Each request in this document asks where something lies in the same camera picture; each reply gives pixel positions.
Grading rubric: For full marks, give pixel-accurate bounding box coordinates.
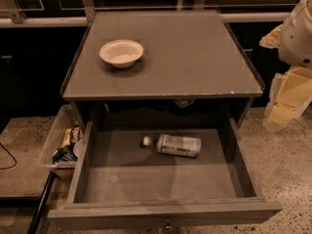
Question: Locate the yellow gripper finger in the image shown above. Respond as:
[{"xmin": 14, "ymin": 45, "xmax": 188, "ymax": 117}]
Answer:
[
  {"xmin": 259, "ymin": 25, "xmax": 282, "ymax": 49},
  {"xmin": 265, "ymin": 66, "xmax": 312, "ymax": 127}
]

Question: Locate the blue plastic bottle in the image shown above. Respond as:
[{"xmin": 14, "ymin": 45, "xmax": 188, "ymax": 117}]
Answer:
[{"xmin": 141, "ymin": 134, "xmax": 202, "ymax": 158}]

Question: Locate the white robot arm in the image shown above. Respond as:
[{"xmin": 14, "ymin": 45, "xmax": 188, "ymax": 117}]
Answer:
[{"xmin": 259, "ymin": 0, "xmax": 312, "ymax": 129}]

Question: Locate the open grey top drawer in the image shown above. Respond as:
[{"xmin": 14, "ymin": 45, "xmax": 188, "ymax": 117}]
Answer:
[{"xmin": 48, "ymin": 119, "xmax": 282, "ymax": 230}]

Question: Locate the metal drawer knob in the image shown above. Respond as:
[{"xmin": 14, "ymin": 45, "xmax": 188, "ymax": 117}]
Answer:
[{"xmin": 165, "ymin": 219, "xmax": 173, "ymax": 229}]

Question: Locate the grey wooden cabinet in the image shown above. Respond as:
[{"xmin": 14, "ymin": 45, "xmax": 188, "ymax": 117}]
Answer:
[{"xmin": 63, "ymin": 11, "xmax": 263, "ymax": 123}]

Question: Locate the white paper bowl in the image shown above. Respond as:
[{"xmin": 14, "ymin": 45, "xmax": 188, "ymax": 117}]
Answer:
[{"xmin": 99, "ymin": 39, "xmax": 143, "ymax": 68}]

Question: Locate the snack package in bin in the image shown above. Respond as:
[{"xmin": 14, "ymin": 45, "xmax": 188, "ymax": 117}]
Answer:
[{"xmin": 61, "ymin": 127, "xmax": 83, "ymax": 147}]

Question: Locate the dark snack bag in bin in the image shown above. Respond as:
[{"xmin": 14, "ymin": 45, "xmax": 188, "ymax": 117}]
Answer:
[{"xmin": 53, "ymin": 146, "xmax": 78, "ymax": 163}]

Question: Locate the clear plastic storage bin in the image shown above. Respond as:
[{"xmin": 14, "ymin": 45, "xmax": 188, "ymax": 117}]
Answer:
[{"xmin": 40, "ymin": 104, "xmax": 82, "ymax": 178}]

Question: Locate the white horizontal rail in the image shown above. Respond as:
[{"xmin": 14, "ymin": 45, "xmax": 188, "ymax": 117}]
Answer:
[{"xmin": 0, "ymin": 12, "xmax": 289, "ymax": 28}]

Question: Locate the black cable on floor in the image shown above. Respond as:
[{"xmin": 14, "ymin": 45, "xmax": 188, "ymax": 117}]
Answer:
[{"xmin": 0, "ymin": 141, "xmax": 18, "ymax": 172}]

